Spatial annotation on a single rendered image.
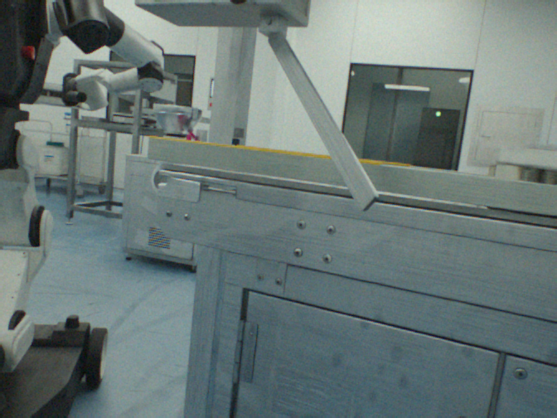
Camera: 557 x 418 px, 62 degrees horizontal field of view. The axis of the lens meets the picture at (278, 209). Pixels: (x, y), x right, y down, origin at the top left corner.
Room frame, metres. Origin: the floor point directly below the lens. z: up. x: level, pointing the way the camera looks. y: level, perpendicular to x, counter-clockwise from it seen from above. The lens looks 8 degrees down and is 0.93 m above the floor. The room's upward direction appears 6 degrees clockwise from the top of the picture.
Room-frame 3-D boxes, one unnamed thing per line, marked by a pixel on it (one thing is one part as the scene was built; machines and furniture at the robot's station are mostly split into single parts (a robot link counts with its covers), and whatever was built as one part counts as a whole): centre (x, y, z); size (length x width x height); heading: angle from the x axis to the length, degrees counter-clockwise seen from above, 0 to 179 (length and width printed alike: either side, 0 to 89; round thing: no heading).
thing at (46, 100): (1.90, 0.94, 1.01); 0.24 x 0.24 x 0.02; 12
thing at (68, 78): (1.74, 0.79, 1.05); 0.12 x 0.10 x 0.13; 45
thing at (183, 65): (6.40, 1.93, 1.43); 1.32 x 0.01 x 1.11; 74
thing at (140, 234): (3.41, 0.73, 0.38); 0.63 x 0.57 x 0.76; 74
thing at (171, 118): (3.48, 0.76, 0.95); 0.49 x 0.36 x 0.37; 74
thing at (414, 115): (5.49, -1.32, 1.43); 1.38 x 0.01 x 1.16; 74
